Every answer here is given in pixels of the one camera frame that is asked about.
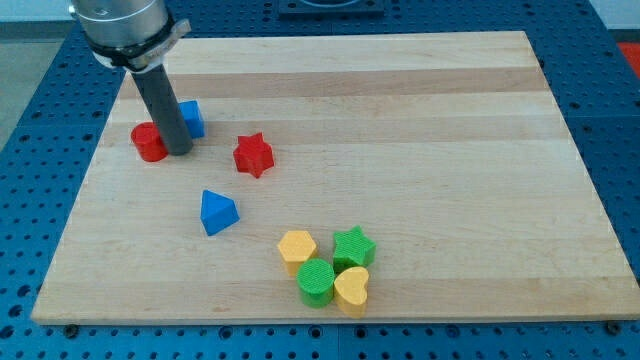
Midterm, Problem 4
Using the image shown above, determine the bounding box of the red cylinder block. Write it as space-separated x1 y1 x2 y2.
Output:
130 122 168 162

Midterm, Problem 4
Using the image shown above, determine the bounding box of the green star block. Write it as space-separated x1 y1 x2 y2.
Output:
333 225 377 273

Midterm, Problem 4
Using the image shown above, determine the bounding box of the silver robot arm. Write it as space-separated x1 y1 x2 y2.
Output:
69 0 193 156

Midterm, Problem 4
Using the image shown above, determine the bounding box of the blue cube block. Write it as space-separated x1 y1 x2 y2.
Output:
179 100 205 139

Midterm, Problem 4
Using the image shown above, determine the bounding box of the yellow heart block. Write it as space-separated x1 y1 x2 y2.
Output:
334 266 370 319

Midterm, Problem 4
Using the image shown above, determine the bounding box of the red star block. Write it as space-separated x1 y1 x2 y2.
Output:
233 132 275 178

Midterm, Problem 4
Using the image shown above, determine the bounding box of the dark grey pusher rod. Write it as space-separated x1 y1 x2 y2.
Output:
132 65 193 156

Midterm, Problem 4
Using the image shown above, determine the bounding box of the wooden board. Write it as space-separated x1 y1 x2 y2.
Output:
31 31 639 325

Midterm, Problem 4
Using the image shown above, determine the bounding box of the green cylinder block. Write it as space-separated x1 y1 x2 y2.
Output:
296 258 335 308

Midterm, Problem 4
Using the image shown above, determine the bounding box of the yellow hexagon block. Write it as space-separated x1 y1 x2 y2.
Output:
277 230 318 277

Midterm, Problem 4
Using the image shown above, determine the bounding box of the blue triangle block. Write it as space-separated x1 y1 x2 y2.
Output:
200 190 240 236

